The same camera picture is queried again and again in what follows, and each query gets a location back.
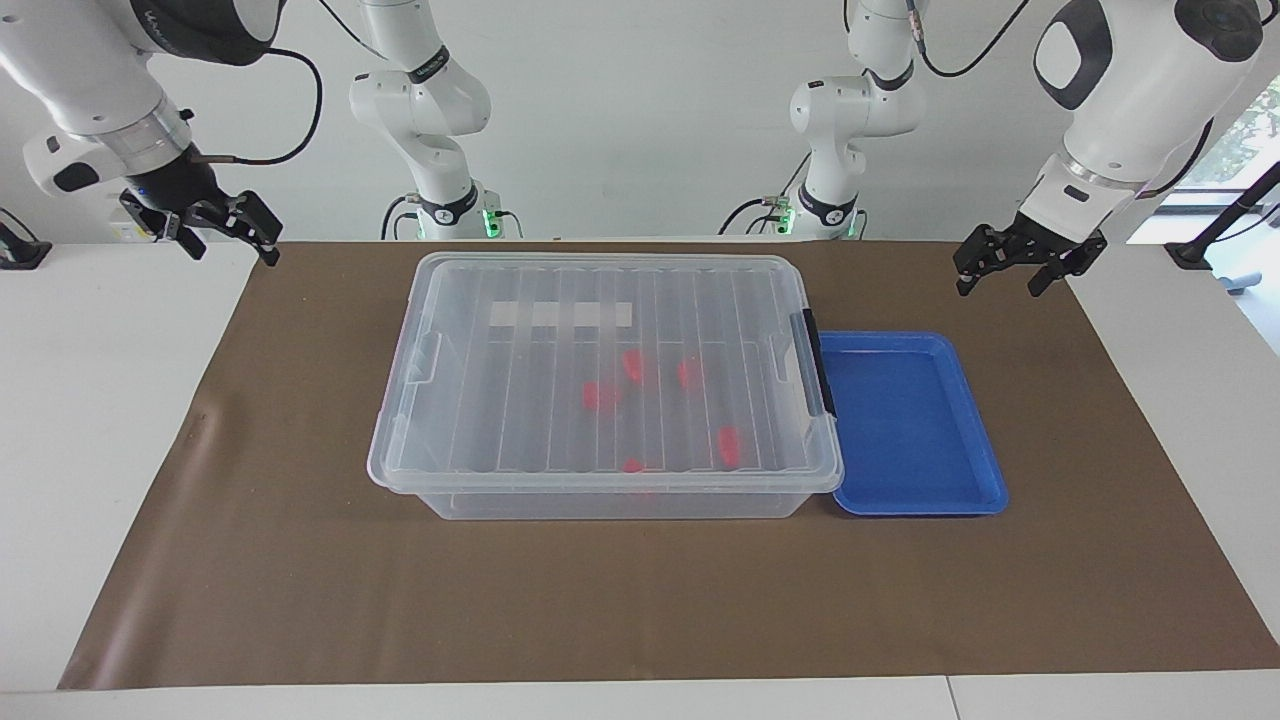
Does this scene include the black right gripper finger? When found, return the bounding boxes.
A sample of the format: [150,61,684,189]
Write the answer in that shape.
[228,190,283,267]
[160,212,208,261]

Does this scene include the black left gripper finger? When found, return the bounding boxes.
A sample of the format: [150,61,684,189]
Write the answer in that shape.
[1028,238,1107,297]
[953,226,1004,297]

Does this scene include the clear ribbed plastic lid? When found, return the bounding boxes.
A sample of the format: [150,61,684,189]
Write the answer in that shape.
[367,252,844,496]

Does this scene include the small white box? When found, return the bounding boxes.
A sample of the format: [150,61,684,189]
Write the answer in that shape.
[108,195,163,243]

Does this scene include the blue plastic tray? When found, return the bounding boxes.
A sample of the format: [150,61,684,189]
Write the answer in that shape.
[815,330,1009,518]

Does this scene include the black box latch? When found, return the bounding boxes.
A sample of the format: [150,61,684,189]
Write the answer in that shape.
[790,308,836,419]

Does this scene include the clear plastic storage box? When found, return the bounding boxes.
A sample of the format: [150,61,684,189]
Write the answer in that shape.
[372,255,842,521]

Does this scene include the black clamp base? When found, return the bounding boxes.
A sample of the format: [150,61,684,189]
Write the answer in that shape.
[0,208,53,271]

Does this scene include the black stand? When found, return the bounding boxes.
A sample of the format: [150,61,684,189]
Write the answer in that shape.
[1165,160,1280,269]

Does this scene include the window with green trees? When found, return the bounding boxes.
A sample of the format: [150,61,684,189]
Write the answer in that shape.
[1170,75,1280,191]

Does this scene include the brown paper table mat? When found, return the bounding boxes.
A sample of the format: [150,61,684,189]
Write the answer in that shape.
[58,240,1280,691]

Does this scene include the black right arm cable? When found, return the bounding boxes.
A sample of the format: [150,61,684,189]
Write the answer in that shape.
[195,45,324,166]

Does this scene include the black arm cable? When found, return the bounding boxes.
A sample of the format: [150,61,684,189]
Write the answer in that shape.
[1135,118,1216,201]
[195,45,324,166]

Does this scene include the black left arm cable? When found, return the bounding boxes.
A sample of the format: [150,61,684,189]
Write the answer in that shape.
[1135,118,1216,201]

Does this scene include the black hanging cable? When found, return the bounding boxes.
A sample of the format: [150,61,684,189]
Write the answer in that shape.
[905,0,1031,79]

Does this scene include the black base cable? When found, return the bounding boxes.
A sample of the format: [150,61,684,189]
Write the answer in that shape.
[718,150,806,236]

